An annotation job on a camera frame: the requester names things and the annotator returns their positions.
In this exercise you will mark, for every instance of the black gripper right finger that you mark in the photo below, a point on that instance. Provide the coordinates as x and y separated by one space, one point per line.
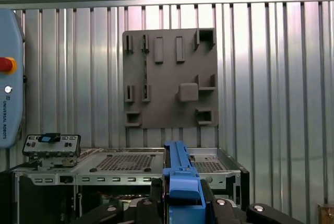
221 213

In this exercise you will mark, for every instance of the grey plastic parts rack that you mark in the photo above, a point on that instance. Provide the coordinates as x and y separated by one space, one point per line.
167 77

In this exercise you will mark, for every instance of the black PC case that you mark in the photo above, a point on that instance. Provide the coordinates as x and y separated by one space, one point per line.
109 171

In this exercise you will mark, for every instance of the hard disk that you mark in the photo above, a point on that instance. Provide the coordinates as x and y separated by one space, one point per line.
182 187

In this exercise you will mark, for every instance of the silver rear bracket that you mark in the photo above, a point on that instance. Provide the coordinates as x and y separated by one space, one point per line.
68 143

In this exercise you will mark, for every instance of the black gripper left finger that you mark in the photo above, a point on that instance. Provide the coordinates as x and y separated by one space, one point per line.
159 208

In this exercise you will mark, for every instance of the black latch with blue pad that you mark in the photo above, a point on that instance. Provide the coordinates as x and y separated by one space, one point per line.
48 138

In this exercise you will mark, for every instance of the pale blue teach pendant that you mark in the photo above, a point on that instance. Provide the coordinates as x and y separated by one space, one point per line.
10 109

